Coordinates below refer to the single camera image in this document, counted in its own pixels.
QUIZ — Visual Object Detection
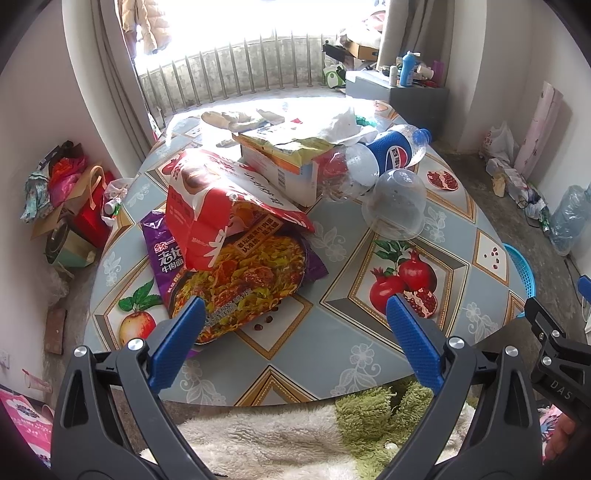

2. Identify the white crumpled plastic bag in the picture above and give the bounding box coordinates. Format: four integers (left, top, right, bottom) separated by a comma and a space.
317, 109, 378, 146

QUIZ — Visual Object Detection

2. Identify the yellow green snack bag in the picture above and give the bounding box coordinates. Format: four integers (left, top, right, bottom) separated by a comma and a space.
232, 134, 335, 173

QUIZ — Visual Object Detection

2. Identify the red gift bag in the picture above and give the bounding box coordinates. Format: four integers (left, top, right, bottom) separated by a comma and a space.
73, 165, 114, 250

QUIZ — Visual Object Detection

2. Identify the grey storage cabinet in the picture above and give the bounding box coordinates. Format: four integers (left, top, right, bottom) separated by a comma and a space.
346, 70, 449, 139

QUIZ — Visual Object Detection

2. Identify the green fluffy blanket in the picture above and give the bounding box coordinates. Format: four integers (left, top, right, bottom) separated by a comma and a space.
334, 375, 479, 480

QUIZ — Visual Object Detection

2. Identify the blue detergent bottle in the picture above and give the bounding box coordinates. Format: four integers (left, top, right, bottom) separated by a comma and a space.
399, 51, 421, 88

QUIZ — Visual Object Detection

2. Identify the blue plastic trash basket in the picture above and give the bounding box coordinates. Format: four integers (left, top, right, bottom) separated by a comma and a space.
504, 243, 537, 299

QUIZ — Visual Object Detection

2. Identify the right hand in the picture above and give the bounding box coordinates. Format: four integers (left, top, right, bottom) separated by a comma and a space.
545, 413, 577, 461

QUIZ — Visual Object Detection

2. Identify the purple noodle snack bag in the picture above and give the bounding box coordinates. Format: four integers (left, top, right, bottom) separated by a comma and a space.
140, 210, 328, 345

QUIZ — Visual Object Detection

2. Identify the white plastic bag by wall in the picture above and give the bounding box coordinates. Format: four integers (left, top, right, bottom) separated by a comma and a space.
479, 121, 519, 165

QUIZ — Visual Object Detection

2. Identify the red white snack bag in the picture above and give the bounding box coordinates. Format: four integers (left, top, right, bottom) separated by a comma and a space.
166, 148, 314, 271

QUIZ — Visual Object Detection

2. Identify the empty water jug on floor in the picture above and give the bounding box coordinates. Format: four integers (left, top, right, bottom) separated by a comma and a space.
549, 185, 591, 256

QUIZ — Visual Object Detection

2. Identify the clear plastic cup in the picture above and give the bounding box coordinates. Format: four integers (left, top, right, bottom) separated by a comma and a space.
362, 168, 427, 241

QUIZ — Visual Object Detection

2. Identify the beige puffer jacket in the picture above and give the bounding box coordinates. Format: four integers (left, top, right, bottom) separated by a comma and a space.
116, 0, 169, 59

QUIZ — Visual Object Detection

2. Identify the blue white medicine box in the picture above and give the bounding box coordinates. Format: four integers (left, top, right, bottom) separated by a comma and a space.
233, 135, 318, 207

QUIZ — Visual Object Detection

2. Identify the pepsi plastic bottle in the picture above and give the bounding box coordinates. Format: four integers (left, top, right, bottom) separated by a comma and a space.
367, 124, 432, 174

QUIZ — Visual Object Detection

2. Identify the pink rolled mat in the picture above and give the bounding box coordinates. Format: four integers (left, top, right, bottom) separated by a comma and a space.
514, 81, 563, 179

